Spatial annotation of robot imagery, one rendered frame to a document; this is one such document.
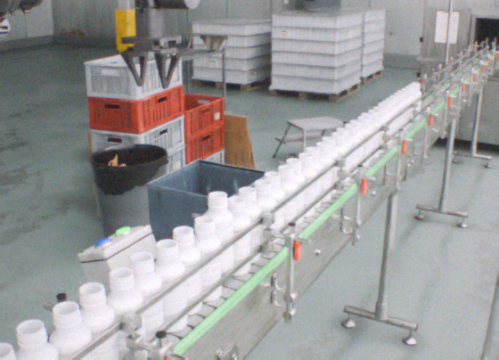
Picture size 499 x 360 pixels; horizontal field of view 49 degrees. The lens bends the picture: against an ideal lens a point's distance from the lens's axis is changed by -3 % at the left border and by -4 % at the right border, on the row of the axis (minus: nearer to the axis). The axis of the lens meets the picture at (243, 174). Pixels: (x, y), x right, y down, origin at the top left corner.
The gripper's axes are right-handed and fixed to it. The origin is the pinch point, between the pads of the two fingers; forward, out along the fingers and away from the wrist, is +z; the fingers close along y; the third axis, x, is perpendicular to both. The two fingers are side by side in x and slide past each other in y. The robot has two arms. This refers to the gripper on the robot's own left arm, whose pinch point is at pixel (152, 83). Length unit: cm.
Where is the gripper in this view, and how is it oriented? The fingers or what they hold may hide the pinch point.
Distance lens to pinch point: 112.8
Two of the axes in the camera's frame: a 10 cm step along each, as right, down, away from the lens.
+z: 0.0, 9.5, 3.2
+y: -8.6, -1.6, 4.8
